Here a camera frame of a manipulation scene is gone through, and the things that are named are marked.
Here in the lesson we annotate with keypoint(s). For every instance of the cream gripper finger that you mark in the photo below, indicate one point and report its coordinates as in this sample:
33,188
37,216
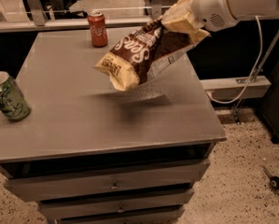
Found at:
180,18
199,35

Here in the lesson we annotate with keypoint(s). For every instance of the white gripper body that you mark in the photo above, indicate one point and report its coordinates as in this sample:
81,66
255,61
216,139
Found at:
209,4

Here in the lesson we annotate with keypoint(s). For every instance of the brown chip bag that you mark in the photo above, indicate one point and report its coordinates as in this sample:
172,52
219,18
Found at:
141,55

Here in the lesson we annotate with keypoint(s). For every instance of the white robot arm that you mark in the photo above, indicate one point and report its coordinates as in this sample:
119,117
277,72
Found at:
245,10

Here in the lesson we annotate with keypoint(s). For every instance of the red cola can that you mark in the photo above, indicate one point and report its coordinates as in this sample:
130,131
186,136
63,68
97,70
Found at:
96,21

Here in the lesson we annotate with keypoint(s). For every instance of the green soda can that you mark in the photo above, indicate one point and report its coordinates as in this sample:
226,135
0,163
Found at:
12,102

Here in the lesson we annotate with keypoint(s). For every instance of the grey drawer cabinet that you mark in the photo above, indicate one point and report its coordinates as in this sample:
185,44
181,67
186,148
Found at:
89,154

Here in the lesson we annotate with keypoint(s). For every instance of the black caster wheel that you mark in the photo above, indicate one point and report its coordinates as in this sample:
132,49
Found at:
274,180

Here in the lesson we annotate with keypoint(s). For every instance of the grey floor base plate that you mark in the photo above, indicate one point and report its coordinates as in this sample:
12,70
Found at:
226,89

